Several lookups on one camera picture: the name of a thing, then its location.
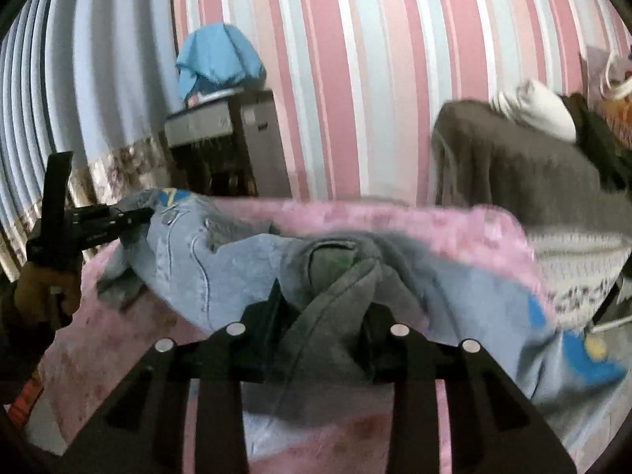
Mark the black garment on sofa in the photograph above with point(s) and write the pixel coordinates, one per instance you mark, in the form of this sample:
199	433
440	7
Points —
599	144

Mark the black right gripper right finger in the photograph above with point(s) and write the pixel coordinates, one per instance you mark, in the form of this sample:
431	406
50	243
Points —
454	408

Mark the brown sofa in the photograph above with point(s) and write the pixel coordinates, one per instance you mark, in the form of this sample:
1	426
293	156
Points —
484	158

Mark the striped mattress side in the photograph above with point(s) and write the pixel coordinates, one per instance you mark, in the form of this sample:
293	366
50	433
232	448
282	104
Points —
579	268

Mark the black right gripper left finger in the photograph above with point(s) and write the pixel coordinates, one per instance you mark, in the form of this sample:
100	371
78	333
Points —
140	427

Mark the grey denim jacket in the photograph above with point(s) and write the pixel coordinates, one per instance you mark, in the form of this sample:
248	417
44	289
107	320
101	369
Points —
331	280

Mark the grey water dispenser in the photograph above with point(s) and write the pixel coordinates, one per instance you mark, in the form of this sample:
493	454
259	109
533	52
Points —
230	146

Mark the pink floral bed sheet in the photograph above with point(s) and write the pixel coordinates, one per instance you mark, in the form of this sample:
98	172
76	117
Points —
395	226

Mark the white garment on sofa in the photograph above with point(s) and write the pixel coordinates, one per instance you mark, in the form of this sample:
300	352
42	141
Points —
534	105

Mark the blue cloth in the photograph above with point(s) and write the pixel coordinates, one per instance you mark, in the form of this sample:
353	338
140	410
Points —
218	57

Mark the left hand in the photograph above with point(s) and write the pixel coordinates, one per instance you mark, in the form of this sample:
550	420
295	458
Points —
48	296

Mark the pink orange bag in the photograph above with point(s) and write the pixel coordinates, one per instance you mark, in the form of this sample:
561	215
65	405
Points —
608	83

